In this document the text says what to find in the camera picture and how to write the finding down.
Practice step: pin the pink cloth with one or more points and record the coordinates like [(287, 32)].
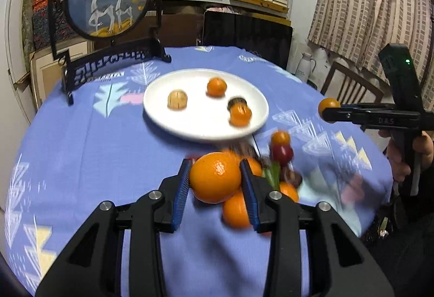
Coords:
[(221, 9)]

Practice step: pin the person's right hand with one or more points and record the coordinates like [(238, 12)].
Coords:
[(395, 161)]

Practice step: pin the white oval plate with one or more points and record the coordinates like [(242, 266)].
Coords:
[(200, 122)]

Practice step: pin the leaning wooden frame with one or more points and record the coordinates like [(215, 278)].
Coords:
[(47, 70)]

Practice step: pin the large orange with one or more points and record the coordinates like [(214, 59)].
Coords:
[(214, 178)]

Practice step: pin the medium mandarin orange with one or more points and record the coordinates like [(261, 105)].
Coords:
[(235, 214)]

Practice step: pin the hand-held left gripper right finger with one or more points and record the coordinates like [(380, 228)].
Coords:
[(249, 197)]

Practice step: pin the small round kumquat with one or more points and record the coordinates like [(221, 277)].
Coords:
[(329, 105)]

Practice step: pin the small yellowish orange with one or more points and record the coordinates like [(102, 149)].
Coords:
[(280, 138)]

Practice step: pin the wooden chair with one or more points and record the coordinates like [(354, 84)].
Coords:
[(352, 84)]

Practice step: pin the white thermos jug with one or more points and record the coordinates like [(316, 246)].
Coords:
[(307, 67)]

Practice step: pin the stack of dark patterned boxes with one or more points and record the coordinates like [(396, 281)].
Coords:
[(51, 22)]

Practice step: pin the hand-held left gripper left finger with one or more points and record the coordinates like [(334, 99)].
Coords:
[(181, 190)]

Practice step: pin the small mandarin orange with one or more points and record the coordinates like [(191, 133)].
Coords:
[(255, 167), (216, 86), (290, 191), (240, 115)]

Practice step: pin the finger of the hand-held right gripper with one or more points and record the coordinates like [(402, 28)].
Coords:
[(334, 115), (366, 107)]

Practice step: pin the person's dark clothing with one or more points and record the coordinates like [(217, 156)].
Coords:
[(413, 249)]

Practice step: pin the dark red plum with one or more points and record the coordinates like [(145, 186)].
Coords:
[(282, 153)]

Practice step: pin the green leaf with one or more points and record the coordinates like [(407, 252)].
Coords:
[(273, 174)]

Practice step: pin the black flat panel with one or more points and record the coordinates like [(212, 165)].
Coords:
[(247, 35)]

